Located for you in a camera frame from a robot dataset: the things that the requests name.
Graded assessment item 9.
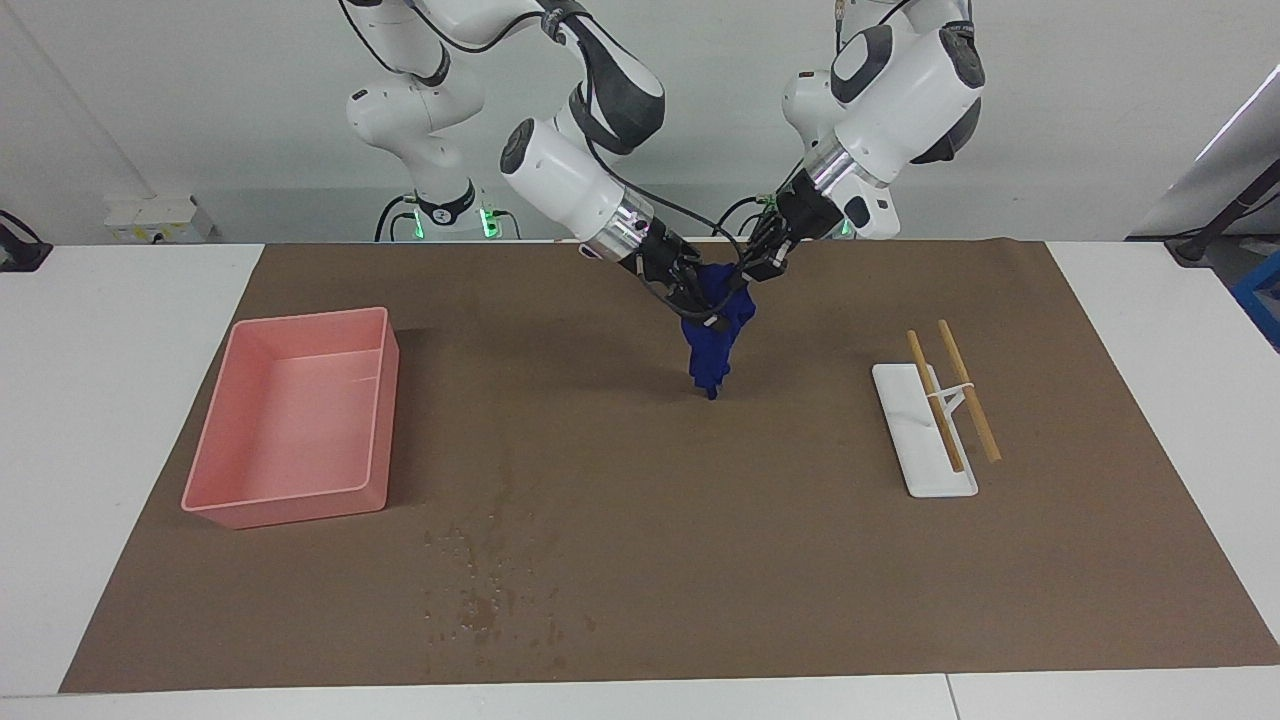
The blue towel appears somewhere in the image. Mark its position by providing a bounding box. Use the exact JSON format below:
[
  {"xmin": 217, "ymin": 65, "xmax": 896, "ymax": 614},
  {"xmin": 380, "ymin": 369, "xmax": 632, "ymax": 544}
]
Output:
[{"xmin": 680, "ymin": 262, "xmax": 758, "ymax": 401}]

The wooden rod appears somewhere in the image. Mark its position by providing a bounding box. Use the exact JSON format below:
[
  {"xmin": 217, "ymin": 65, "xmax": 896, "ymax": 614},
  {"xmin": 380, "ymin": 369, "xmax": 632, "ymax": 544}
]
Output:
[
  {"xmin": 907, "ymin": 330, "xmax": 968, "ymax": 474},
  {"xmin": 937, "ymin": 320, "xmax": 1003, "ymax": 464}
]

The brown table mat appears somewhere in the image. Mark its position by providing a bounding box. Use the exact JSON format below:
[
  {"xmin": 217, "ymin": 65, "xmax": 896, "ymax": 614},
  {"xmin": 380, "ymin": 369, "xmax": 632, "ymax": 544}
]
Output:
[{"xmin": 58, "ymin": 238, "xmax": 1280, "ymax": 694}]

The white rectangular tray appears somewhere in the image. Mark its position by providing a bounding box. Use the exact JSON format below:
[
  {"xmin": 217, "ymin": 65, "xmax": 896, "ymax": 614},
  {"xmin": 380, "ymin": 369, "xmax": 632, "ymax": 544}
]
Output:
[{"xmin": 872, "ymin": 362, "xmax": 979, "ymax": 499}]

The black stand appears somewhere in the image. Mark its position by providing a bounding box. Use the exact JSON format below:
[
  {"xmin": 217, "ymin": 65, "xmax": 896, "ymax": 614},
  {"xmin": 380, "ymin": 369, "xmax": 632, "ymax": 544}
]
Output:
[{"xmin": 1165, "ymin": 160, "xmax": 1280, "ymax": 267}]

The pink plastic bin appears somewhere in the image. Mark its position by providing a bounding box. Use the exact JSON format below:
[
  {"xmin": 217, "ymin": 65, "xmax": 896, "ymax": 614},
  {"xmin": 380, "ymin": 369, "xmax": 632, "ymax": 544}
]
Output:
[{"xmin": 181, "ymin": 306, "xmax": 401, "ymax": 530}]

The black base cable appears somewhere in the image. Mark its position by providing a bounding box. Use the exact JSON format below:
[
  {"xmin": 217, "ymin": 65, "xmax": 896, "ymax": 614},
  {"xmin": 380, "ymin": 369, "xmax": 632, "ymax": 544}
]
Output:
[
  {"xmin": 712, "ymin": 190, "xmax": 796, "ymax": 238},
  {"xmin": 375, "ymin": 195, "xmax": 421, "ymax": 243}
]

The white rod bracket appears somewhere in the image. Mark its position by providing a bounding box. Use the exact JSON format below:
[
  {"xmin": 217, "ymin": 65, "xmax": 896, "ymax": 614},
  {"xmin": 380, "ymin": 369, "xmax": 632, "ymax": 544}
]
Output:
[{"xmin": 925, "ymin": 383, "xmax": 976, "ymax": 423}]

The white wall socket box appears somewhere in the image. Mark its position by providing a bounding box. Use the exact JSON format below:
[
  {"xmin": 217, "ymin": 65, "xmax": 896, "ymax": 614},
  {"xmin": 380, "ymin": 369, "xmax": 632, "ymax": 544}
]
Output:
[{"xmin": 105, "ymin": 195, "xmax": 213, "ymax": 244}]

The black clamp mount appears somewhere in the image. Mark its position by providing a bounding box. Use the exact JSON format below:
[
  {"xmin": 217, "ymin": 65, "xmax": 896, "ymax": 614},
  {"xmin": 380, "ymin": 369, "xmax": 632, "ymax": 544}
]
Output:
[{"xmin": 0, "ymin": 210, "xmax": 53, "ymax": 273}]

